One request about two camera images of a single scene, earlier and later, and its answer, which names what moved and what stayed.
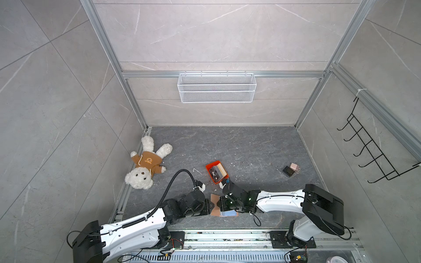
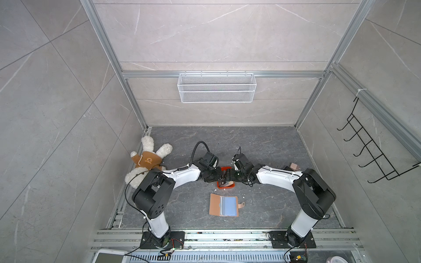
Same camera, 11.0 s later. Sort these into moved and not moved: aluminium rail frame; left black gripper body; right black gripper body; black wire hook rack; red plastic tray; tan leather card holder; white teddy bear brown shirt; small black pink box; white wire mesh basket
Moved: right black gripper body; red plastic tray; left black gripper body
Not moved: black wire hook rack; aluminium rail frame; white wire mesh basket; small black pink box; tan leather card holder; white teddy bear brown shirt
